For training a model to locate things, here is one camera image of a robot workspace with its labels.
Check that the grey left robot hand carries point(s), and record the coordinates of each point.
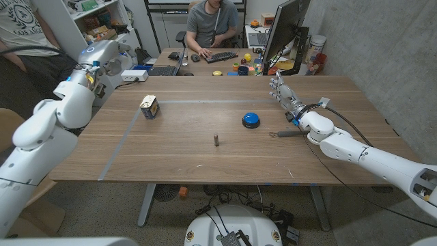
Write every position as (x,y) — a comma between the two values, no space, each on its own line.
(99,51)

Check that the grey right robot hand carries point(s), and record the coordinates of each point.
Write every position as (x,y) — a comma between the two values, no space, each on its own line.
(288,97)

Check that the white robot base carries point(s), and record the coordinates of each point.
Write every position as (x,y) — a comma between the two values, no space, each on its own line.
(235,222)

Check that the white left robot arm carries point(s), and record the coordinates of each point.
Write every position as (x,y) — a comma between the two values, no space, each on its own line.
(41,136)

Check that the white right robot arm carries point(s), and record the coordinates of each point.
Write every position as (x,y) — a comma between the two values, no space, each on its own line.
(382,164)

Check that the blue push button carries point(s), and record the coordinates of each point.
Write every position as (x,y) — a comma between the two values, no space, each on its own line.
(251,119)

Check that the small brown battery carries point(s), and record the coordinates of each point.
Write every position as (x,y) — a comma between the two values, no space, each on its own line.
(216,140)

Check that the cardboard box on shelf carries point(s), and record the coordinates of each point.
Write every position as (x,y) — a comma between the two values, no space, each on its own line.
(102,36)

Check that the yellow plate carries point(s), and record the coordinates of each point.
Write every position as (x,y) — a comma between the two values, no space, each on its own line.
(285,64)

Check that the white shelf cabinet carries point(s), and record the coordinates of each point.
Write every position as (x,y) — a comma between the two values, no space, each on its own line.
(68,24)

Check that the black backpack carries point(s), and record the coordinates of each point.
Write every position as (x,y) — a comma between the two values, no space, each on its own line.
(140,55)

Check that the white power box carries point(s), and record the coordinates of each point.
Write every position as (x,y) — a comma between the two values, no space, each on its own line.
(134,75)

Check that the red cup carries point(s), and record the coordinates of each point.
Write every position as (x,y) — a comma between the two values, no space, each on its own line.
(320,61)

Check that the dark blue cup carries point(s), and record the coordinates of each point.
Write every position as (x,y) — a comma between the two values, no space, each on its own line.
(243,71)

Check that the yellow ball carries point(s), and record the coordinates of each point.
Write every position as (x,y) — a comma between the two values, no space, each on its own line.
(248,57)

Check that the white plastic canister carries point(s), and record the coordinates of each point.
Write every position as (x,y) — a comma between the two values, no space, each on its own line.
(315,46)

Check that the silver laptop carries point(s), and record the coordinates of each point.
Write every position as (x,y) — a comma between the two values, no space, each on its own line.
(258,39)

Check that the dark open laptop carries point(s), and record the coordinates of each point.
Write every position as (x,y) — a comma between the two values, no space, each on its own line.
(164,70)

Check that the black computer monitor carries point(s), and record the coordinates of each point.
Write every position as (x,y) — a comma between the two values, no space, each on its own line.
(285,27)

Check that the small printed carton box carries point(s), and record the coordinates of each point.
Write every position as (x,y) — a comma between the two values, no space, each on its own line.
(149,107)

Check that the yellow round lid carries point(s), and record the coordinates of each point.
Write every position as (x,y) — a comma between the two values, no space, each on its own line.
(217,73)

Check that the black keyboard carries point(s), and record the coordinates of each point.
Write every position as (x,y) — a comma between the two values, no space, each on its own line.
(221,57)

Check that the small wooden orange box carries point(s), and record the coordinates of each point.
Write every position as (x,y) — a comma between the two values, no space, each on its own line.
(267,20)

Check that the black office chair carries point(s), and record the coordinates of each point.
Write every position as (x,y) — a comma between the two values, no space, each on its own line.
(180,36)

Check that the person in white t-shirt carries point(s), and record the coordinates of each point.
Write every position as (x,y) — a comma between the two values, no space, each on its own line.
(20,24)

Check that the wooden office desk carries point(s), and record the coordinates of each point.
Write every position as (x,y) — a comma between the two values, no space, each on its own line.
(205,68)

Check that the black computer mouse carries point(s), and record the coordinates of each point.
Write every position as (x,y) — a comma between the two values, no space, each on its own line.
(195,57)

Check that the person in grey t-shirt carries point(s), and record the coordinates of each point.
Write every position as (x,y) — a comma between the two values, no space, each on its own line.
(208,24)

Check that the grey metal table leg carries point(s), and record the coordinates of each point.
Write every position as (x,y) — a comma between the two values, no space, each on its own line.
(146,205)
(320,208)

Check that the light wooden chair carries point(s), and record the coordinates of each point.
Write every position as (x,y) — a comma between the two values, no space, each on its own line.
(7,126)

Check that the black power adapter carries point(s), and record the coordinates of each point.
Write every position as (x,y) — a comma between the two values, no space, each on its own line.
(286,218)

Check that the small orange block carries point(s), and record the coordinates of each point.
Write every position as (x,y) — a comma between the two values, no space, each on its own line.
(183,191)

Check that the black round floor fan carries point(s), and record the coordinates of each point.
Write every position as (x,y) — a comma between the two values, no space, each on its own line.
(166,192)

